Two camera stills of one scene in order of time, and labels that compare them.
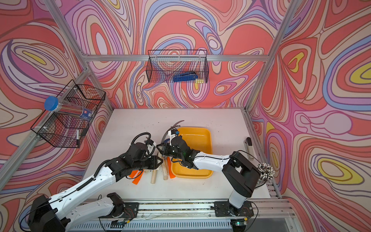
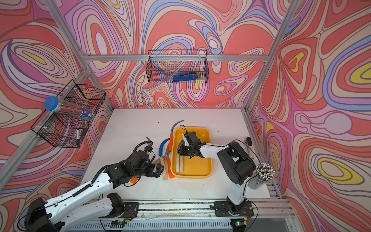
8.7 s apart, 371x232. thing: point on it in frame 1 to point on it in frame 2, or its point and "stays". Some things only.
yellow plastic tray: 199,138 stays
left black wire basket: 62,130 stays
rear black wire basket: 162,65 stays
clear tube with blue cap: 53,104 stays
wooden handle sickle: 165,168 to 179,163
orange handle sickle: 172,176 stays
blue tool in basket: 185,76 stays
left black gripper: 155,164 to 152,172
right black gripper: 164,147 to 182,148
